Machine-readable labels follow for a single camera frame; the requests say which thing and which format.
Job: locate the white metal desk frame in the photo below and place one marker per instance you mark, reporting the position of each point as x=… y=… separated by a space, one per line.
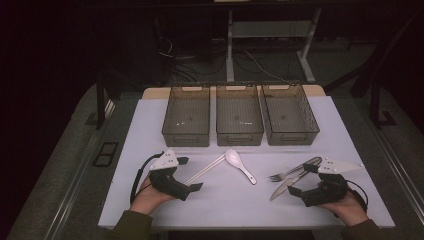
x=230 y=50

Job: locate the metal floor rail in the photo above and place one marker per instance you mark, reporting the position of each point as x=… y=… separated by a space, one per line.
x=400 y=170
x=78 y=166

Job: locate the person's right hand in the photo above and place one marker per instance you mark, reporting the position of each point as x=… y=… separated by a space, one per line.
x=350 y=210

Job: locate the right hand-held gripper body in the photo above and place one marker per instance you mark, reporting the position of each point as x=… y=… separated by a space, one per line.
x=328 y=193

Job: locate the smoky clear plastic bin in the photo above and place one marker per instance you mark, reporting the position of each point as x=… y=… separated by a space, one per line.
x=186 y=116
x=286 y=115
x=238 y=116

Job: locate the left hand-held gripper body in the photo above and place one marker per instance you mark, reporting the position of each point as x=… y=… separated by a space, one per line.
x=166 y=181

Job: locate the metal table knife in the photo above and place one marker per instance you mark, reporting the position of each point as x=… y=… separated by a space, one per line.
x=283 y=189

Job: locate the white ceramic spoon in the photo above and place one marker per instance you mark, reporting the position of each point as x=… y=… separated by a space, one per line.
x=232 y=156

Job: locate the black metal stand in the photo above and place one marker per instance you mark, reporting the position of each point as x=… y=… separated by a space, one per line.
x=375 y=103

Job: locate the person's left hand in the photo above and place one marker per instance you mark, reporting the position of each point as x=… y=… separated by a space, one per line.
x=146 y=200

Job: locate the white table sheet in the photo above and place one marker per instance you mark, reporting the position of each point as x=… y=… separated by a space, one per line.
x=226 y=203

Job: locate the metal fork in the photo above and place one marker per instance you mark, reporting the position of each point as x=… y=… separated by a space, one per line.
x=275 y=177

